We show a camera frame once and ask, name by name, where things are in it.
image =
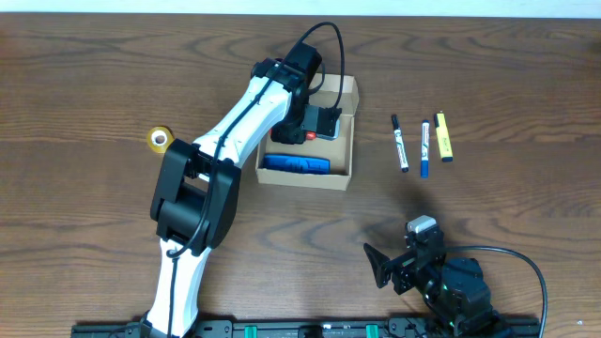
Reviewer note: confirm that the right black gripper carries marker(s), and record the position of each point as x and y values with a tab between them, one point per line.
404	266

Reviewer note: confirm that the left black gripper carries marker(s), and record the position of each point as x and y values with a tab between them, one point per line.
296	134

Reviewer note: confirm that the blue plastic holder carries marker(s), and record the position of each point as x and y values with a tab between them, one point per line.
297	164

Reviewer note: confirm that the yellow highlighter pen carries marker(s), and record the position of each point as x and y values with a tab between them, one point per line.
443	137

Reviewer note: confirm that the yellow tape roll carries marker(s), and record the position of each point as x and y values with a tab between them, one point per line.
159	139

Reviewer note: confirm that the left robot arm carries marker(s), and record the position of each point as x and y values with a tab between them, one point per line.
196	197

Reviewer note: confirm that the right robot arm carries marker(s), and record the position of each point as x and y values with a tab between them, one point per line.
453	289

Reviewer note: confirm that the open cardboard box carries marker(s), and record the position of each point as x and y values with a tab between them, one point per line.
339	152

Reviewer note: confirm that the black whiteboard marker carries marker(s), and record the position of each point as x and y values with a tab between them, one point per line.
402	155

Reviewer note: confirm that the blue whiteboard marker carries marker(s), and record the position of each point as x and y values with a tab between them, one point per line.
424	171

